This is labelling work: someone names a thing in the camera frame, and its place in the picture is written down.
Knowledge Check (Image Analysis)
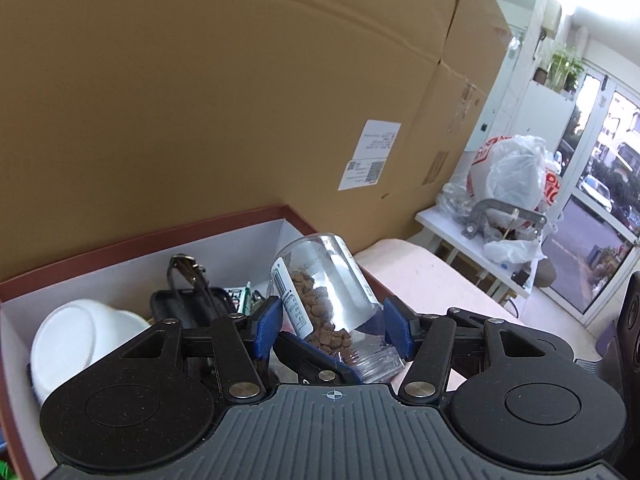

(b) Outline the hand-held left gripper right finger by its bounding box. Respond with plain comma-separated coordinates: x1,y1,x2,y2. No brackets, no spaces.
384,297,551,405

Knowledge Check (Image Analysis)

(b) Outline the white bowl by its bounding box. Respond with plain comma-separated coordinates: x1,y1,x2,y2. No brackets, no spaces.
29,299,152,407

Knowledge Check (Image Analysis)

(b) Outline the small white plastic bag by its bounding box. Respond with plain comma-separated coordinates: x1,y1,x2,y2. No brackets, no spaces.
482,239,548,266

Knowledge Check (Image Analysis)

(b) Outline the taped brown cardboard sheet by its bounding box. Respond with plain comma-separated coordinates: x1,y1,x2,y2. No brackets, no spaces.
382,0,516,242

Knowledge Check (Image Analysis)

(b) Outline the green white small packet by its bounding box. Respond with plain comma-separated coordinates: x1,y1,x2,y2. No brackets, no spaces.
224,284,252,313

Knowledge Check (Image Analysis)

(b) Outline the white cabinet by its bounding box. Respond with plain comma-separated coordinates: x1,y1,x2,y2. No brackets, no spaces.
467,80,577,161

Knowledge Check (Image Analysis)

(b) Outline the large brown cardboard sheet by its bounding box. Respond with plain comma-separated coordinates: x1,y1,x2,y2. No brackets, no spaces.
0,0,463,283

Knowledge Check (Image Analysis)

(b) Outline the white side table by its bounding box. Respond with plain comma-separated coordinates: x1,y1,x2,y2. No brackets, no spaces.
414,207,537,302

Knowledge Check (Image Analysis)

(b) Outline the clear jar with brown pellets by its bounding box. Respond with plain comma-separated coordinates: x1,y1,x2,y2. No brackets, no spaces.
267,232,406,386

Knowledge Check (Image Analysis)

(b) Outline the red-brown cardboard box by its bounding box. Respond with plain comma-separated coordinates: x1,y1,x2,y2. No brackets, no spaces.
0,203,362,480

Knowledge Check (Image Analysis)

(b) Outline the white framed glass door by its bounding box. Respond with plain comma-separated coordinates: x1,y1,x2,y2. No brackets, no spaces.
539,60,640,328

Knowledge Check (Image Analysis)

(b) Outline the white red-printed plastic bag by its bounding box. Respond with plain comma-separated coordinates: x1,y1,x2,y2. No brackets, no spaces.
467,134,567,223

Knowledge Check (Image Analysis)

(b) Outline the crumpled clear plastic bag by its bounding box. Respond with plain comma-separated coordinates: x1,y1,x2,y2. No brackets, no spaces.
434,179,476,217

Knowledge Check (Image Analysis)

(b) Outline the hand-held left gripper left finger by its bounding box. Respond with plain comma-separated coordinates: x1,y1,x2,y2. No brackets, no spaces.
117,296,283,405

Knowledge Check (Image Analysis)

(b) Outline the potted green plant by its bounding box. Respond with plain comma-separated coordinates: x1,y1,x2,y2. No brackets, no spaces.
531,40,563,86
560,47,587,95

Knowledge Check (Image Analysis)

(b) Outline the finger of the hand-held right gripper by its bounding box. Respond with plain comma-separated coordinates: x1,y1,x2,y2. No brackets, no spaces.
446,306,507,323
276,331,363,387

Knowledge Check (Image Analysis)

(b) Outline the black tray with tongs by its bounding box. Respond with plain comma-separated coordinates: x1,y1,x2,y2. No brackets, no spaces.
149,287,237,332

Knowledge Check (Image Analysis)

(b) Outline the dark leather buckled strap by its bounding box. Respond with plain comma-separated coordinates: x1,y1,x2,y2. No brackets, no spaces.
167,254,212,306

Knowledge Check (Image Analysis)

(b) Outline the grey metal clamp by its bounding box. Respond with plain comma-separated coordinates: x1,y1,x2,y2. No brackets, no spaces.
462,198,549,242

